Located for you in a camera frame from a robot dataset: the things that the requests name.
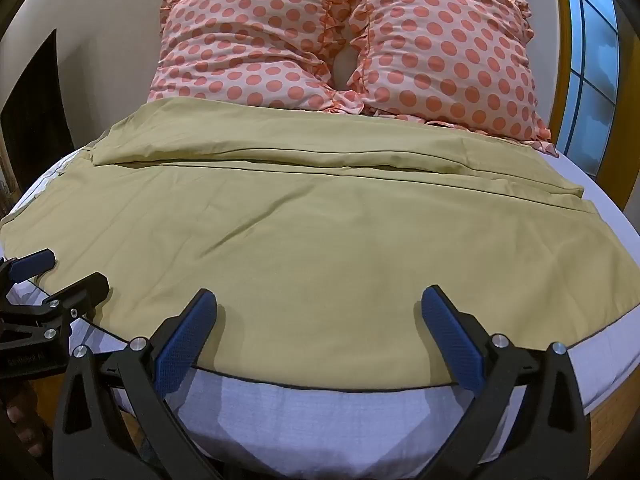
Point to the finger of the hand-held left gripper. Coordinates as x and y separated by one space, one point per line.
32 264
75 294

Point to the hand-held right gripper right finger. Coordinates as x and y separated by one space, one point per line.
452 342

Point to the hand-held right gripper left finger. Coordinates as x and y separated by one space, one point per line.
184 342

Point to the olive green bed sheet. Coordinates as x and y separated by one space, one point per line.
310 240

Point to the person's left hand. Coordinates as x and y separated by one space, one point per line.
22 417

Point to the bed with white sheet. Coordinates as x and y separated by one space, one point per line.
310 425

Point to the dark wooden door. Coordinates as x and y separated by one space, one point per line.
37 110

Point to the pink polka dot pillow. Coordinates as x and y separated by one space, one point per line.
240 45
440 50

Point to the window with yellow frame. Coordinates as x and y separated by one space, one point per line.
592 60

